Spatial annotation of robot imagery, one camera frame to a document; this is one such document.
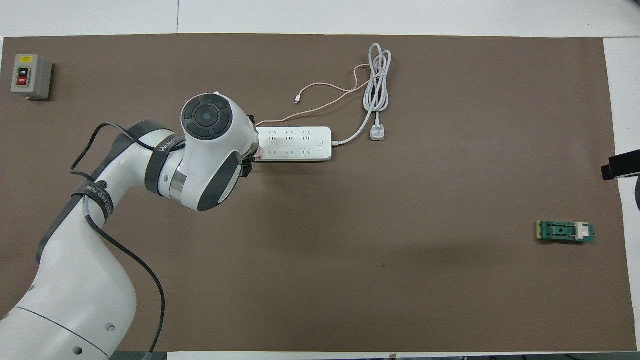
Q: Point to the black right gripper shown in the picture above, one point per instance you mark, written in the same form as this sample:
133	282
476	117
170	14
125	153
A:
627	162

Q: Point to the pink charger block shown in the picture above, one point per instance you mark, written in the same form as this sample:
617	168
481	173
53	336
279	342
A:
259	153

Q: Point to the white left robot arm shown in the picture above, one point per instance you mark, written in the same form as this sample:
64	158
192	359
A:
80	285

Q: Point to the white power strip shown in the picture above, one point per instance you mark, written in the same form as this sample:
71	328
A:
300	145

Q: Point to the brown table mat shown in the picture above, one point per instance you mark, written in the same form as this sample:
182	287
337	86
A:
350	260

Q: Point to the green knife switch block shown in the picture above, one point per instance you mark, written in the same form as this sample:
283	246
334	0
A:
560	231

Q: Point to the grey push-button switch box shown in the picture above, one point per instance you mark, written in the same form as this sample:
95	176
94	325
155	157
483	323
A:
35	75

